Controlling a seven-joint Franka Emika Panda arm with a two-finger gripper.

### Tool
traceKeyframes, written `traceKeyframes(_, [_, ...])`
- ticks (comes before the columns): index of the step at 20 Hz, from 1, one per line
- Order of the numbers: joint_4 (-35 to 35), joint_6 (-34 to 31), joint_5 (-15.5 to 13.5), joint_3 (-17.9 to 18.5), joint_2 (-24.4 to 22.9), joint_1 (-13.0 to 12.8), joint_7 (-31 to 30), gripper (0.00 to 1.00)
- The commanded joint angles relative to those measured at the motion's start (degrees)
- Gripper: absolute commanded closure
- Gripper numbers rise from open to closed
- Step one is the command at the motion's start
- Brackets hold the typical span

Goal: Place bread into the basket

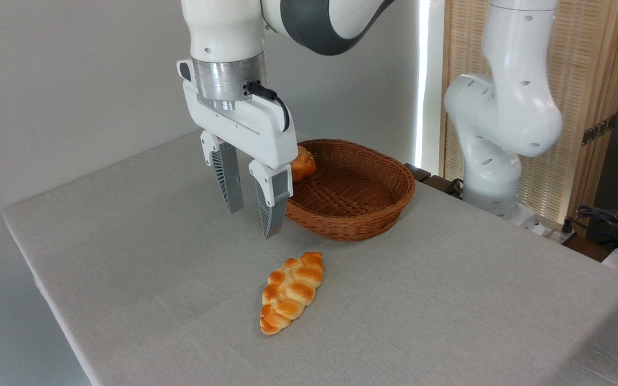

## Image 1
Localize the round orange bread bun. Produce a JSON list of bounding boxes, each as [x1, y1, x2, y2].
[[290, 145, 317, 183]]

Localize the brown wicker basket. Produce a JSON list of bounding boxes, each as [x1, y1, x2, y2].
[[285, 139, 416, 242]]

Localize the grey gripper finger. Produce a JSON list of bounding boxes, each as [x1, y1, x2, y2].
[[248, 159, 293, 240], [200, 130, 245, 214]]

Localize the wooden slatted screen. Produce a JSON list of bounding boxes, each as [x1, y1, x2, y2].
[[439, 0, 618, 231]]

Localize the grey tablecloth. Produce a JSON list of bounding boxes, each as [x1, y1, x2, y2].
[[2, 129, 618, 386]]

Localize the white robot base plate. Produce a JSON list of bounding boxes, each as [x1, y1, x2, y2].
[[494, 201, 548, 236]]

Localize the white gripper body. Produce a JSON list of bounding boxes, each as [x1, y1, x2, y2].
[[176, 59, 299, 170]]

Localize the black cable bundle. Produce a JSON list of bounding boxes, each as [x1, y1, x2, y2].
[[576, 205, 618, 253]]

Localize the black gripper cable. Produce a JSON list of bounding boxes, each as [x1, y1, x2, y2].
[[245, 80, 291, 133]]

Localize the braided golden bread loaf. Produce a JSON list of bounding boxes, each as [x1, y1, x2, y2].
[[260, 252, 324, 335]]

